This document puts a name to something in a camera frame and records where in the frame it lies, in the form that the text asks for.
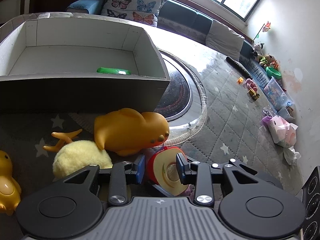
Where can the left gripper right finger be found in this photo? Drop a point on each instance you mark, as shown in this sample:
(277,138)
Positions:
(199,175)

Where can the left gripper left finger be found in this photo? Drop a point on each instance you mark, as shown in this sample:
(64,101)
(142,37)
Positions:
(123,174)

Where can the red toy half fruit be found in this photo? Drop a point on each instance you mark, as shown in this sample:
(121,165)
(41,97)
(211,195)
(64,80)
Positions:
(161,169)

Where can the yellow plush chick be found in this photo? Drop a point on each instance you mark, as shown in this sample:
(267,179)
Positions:
(72,156)

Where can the orange rubber duck toy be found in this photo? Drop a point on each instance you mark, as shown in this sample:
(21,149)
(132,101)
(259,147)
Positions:
(127,131)

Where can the small yellow rubber duck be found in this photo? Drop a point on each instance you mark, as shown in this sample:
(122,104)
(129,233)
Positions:
(10,190)

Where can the green packet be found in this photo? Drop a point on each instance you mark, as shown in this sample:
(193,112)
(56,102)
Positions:
(117,71)

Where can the small yellow toy truck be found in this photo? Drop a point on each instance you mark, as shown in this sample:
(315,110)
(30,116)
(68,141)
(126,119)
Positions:
(253,94)

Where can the pink toy bag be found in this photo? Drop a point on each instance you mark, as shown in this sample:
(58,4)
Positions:
(282,132)

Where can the small orange toy block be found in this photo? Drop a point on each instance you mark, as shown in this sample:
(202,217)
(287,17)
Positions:
(240,80)

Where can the pink small toy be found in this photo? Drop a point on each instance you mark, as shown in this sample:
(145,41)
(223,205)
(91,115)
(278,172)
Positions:
(251,85)

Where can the black remote stick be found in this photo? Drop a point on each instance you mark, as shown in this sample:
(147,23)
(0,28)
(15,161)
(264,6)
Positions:
(239,67)

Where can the clear plastic storage box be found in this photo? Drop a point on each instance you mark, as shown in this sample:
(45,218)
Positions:
(276,95)

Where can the green toy bowl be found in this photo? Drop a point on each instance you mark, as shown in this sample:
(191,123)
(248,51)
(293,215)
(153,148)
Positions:
(271,72)

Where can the stuffed toys pile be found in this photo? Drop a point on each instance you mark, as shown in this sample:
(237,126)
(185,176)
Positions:
(264,60)

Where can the grey sofa cushion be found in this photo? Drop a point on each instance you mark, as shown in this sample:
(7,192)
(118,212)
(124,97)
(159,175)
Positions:
(223,39)

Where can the grey cardboard box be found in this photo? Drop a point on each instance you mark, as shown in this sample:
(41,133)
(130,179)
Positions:
(49,62)

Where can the dark teal sofa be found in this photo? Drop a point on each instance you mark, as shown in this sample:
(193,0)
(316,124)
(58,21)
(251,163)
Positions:
(188,22)

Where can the butterfly print cushion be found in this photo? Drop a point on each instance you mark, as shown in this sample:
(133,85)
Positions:
(141,11)

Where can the blue cushion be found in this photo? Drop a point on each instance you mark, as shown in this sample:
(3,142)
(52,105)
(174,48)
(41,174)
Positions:
(93,7)

